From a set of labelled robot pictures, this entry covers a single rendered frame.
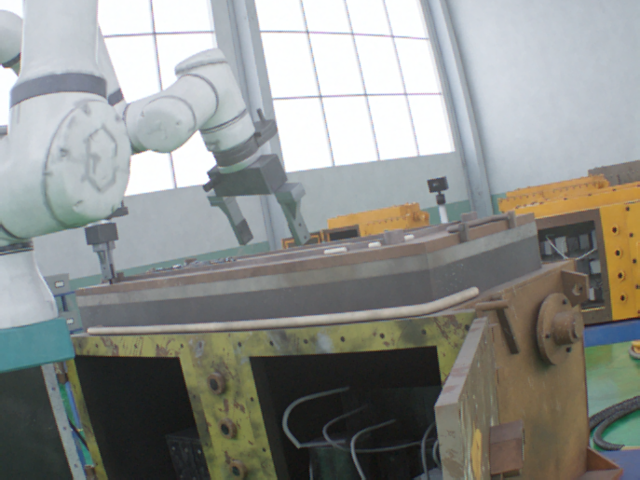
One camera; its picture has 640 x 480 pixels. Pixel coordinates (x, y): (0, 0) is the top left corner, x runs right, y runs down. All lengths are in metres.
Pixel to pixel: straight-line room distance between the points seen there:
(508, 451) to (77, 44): 0.86
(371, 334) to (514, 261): 0.42
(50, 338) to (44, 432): 1.53
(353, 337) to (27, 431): 1.26
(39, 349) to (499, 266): 1.11
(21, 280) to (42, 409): 1.53
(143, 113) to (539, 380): 1.08
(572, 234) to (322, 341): 3.06
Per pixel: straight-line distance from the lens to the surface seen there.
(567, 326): 2.03
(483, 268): 1.99
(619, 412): 5.09
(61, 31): 1.24
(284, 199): 1.58
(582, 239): 4.74
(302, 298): 2.06
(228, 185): 1.64
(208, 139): 1.58
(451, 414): 1.02
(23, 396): 2.78
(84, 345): 2.67
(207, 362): 2.22
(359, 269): 1.94
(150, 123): 1.45
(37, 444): 2.81
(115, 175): 1.21
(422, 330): 1.77
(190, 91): 1.48
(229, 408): 2.21
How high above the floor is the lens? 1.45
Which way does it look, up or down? level
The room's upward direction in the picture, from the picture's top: 11 degrees counter-clockwise
